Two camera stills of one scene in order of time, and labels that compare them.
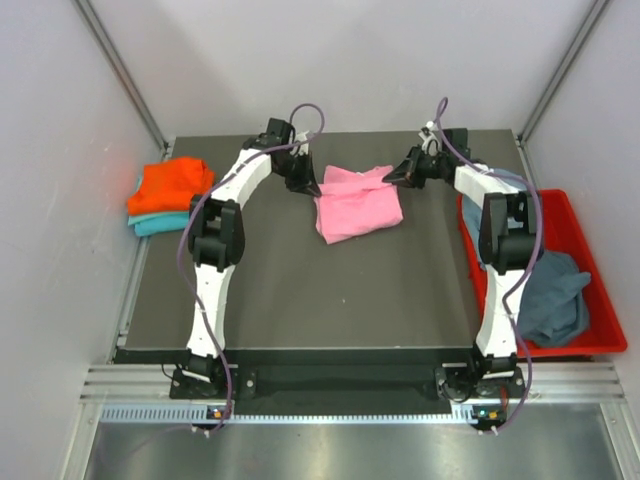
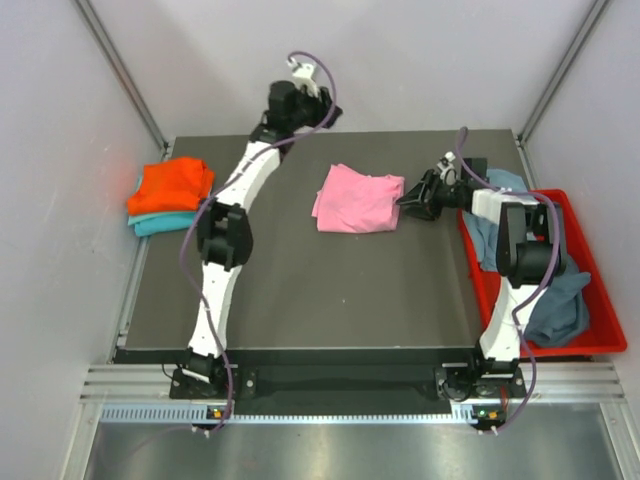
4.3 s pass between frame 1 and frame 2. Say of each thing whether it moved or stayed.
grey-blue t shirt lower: stayed
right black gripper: moved
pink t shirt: moved
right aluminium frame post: stayed
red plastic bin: stayed
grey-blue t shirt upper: stayed
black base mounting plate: stayed
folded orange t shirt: stayed
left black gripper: moved
